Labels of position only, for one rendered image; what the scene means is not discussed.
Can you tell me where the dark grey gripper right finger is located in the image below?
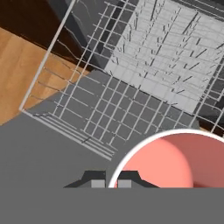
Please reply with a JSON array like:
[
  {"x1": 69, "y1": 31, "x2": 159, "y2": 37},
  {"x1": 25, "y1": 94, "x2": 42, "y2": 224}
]
[{"x1": 116, "y1": 171, "x2": 160, "y2": 189}]

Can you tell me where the grey wire dishwasher rack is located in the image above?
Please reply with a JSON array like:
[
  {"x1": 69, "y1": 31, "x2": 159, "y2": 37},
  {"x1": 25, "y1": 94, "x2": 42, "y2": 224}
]
[{"x1": 18, "y1": 0, "x2": 224, "y2": 162}]

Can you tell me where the pink bowl with white rim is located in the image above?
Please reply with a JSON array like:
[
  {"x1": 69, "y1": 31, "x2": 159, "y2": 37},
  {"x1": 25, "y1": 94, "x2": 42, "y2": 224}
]
[{"x1": 108, "y1": 128, "x2": 224, "y2": 189}]

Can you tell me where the grey dishwasher door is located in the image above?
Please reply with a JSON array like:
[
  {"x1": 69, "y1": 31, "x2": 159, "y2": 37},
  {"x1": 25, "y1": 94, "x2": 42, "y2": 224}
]
[{"x1": 0, "y1": 68, "x2": 202, "y2": 189}]

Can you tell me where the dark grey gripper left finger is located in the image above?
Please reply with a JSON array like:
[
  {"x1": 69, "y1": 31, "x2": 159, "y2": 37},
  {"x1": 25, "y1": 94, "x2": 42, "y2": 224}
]
[{"x1": 63, "y1": 171, "x2": 107, "y2": 189}]

